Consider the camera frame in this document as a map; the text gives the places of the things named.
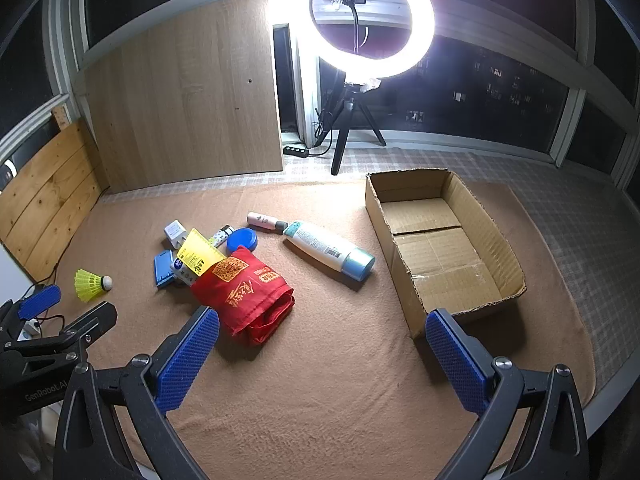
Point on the white patterned lighter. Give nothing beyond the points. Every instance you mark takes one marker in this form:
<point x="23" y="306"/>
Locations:
<point x="220" y="236"/>

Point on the knotty wooden plank board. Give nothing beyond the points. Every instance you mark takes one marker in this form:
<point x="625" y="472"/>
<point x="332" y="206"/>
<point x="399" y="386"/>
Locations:
<point x="50" y="200"/>

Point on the cardboard box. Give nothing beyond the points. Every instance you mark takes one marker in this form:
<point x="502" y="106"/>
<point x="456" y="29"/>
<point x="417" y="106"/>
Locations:
<point x="450" y="270"/>

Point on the yellow packet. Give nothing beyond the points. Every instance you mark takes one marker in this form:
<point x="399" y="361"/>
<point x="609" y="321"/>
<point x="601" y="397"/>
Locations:
<point x="197" y="255"/>

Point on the white window frame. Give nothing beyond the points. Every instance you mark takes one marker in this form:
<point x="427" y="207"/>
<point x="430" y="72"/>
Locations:
<point x="582" y="25"/>

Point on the large light wooden panel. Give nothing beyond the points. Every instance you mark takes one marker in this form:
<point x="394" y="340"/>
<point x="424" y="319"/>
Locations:
<point x="190" y="100"/>

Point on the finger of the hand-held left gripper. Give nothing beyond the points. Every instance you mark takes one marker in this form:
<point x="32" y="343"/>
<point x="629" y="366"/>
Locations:
<point x="40" y="300"/>
<point x="95" y="320"/>

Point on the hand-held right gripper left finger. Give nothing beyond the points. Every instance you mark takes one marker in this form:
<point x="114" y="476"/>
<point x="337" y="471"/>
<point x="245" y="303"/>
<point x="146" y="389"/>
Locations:
<point x="185" y="360"/>

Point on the red cloth bag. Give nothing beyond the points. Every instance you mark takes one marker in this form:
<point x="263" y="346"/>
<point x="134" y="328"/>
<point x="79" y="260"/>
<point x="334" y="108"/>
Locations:
<point x="245" y="300"/>

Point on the small pink bottle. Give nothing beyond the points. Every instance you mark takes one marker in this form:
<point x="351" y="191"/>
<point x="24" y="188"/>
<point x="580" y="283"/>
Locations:
<point x="262" y="220"/>

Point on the blue phone stand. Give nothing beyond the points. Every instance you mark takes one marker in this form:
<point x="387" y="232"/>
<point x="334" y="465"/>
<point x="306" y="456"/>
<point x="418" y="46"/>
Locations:
<point x="164" y="270"/>

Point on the yellow shuttlecock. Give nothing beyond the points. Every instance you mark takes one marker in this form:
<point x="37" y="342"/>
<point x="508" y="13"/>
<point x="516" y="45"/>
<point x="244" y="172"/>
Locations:
<point x="87" y="285"/>

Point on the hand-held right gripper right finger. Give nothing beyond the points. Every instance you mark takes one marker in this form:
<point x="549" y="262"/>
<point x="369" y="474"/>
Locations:
<point x="455" y="365"/>

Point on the black power strip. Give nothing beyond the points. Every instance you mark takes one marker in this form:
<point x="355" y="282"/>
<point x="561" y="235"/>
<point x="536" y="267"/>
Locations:
<point x="296" y="150"/>

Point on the white lotion bottle blue cap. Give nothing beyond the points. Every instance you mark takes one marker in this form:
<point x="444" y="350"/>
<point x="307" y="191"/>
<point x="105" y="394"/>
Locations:
<point x="320" y="245"/>

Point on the pale wooden slat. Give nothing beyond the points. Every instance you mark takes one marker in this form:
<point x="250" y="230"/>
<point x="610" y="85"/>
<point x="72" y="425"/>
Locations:
<point x="62" y="117"/>

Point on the white charger plug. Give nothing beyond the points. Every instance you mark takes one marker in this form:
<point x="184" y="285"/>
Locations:
<point x="175" y="232"/>

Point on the checkered grey sheet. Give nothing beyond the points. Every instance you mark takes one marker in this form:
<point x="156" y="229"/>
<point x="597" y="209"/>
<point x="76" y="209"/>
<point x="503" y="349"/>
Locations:
<point x="575" y="220"/>

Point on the blue round lid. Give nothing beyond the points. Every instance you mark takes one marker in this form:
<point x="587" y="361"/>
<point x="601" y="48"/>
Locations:
<point x="242" y="240"/>

